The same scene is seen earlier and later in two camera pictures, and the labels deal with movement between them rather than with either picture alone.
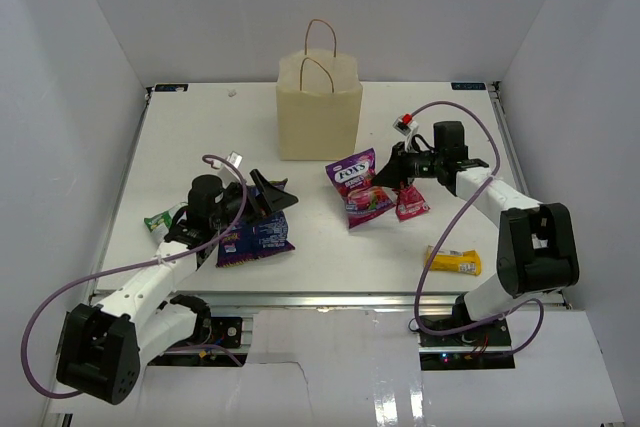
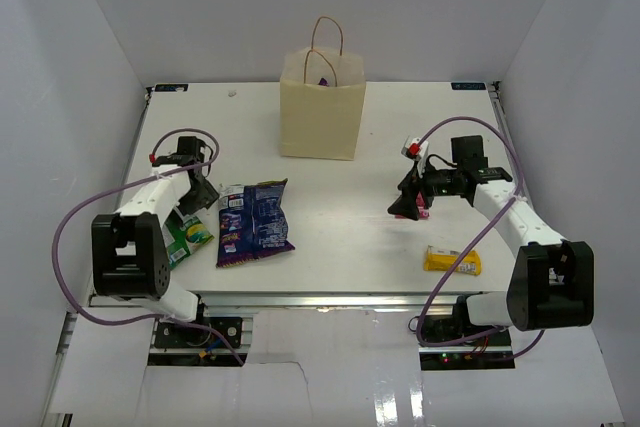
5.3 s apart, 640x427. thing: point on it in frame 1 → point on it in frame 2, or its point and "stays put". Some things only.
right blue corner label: [468, 86] stays put
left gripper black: [275, 198] → [205, 198]
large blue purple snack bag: [257, 236] stays put
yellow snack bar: [449, 260] stays put
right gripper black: [397, 170] → [410, 186]
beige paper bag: [318, 105] stays put
